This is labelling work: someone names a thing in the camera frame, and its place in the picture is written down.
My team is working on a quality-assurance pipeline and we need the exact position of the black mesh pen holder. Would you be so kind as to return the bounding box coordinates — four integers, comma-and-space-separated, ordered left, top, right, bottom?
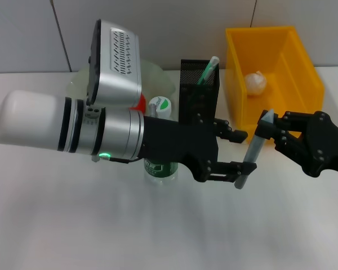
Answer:
178, 58, 220, 124

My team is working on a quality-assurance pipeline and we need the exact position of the translucent wavy glass fruit plate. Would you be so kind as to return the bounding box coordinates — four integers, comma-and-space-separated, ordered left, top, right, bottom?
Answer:
66, 60, 177, 113

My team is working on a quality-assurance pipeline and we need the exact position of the white paper ball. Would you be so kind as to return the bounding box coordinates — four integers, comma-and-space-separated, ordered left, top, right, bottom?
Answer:
244, 70, 268, 98

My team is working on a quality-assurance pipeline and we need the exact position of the left gripper cable with plug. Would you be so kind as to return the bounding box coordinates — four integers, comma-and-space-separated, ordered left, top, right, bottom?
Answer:
92, 153, 143, 164

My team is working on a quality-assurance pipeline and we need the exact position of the clear water bottle green label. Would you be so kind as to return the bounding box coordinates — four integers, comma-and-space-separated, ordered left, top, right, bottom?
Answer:
143, 96, 178, 186

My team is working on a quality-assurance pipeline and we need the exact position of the grey marker pen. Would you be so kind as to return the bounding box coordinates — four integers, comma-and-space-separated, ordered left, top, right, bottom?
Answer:
234, 109, 275, 190

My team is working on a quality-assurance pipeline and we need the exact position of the yellow plastic storage bin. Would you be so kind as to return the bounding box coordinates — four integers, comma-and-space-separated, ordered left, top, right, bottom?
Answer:
224, 26, 325, 144

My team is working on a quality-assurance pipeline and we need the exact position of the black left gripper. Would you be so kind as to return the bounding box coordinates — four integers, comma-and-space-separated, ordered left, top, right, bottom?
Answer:
140, 114, 257, 183

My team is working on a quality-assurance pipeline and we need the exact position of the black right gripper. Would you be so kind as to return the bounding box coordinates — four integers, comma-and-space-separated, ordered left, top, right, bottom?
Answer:
255, 111, 338, 178

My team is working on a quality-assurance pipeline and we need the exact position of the red round fruit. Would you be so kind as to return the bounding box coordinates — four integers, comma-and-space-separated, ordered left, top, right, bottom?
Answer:
129, 94, 146, 112

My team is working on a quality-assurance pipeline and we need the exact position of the mint green utility knife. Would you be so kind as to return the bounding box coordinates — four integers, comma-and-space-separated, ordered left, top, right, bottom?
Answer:
196, 56, 220, 85

